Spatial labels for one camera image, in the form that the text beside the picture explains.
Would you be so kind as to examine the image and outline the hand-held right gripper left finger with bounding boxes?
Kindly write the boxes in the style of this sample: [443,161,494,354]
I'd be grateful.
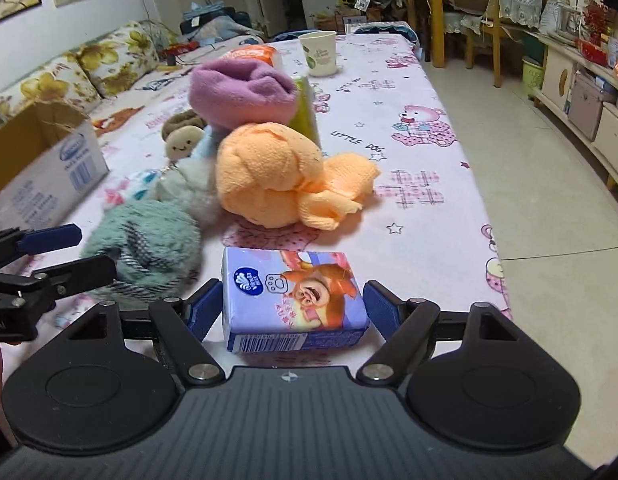
[59,279,227,387]

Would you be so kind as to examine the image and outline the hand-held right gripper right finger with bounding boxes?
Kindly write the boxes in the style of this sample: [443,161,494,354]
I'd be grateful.
[356,280,528,388]

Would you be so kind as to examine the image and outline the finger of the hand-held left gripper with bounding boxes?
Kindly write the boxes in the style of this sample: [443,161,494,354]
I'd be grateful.
[19,254,118,312]
[0,224,83,271]

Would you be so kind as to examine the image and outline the cardboard box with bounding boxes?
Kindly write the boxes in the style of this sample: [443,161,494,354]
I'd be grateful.
[0,102,110,233]

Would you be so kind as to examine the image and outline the green fluffy towel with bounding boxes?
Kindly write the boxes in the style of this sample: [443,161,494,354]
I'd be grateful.
[82,199,204,303]

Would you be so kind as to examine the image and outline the purple cartoon tissue pack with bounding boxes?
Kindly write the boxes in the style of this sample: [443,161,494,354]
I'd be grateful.
[221,246,371,354]

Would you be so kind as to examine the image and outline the floral white cloth bundle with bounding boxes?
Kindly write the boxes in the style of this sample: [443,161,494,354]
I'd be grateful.
[106,167,162,206]

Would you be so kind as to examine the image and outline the orange towel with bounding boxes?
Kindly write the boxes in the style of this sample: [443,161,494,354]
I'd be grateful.
[215,122,382,232]

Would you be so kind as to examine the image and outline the lime green soft pack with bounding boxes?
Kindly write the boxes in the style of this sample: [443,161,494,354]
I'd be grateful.
[289,75,321,148]

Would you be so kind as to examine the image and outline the pink plush toy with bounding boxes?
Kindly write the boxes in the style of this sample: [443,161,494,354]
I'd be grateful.
[189,58,300,131]

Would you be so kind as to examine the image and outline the white fluffy plush toy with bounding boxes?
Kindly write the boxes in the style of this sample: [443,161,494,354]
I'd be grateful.
[154,160,222,223]

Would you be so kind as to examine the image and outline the light blue plush toy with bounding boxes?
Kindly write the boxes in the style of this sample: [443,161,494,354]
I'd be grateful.
[188,126,224,171]

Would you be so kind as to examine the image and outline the brown smiling plush toy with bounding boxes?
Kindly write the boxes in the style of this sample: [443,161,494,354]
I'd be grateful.
[161,110,207,163]

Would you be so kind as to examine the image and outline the floral sofa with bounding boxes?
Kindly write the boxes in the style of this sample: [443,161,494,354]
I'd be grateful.
[0,20,190,128]

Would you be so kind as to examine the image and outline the orange and white tissue package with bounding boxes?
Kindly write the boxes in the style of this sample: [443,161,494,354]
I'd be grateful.
[219,44,282,73]

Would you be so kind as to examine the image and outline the white paper cup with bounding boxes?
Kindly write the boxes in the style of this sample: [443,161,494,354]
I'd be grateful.
[298,30,338,78]

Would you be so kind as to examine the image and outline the green plastic basket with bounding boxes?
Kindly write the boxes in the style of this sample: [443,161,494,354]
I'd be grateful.
[521,57,544,101]

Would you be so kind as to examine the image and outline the blue folded blanket pile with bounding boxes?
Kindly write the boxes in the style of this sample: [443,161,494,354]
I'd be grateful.
[179,2,265,43]

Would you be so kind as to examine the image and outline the cream tv cabinet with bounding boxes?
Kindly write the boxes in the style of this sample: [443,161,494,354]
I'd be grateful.
[534,30,618,191]

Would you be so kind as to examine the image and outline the grey box in cabinet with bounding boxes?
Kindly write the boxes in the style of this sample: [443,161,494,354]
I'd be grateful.
[569,72,607,141]

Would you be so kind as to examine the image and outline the wooden dining chair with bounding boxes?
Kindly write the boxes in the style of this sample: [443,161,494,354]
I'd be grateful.
[414,0,504,86]

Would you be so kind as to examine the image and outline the red box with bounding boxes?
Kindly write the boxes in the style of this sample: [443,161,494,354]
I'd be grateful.
[576,40,610,66]

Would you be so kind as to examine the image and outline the red artificial flowers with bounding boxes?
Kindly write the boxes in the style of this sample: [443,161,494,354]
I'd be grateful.
[584,0,614,46]

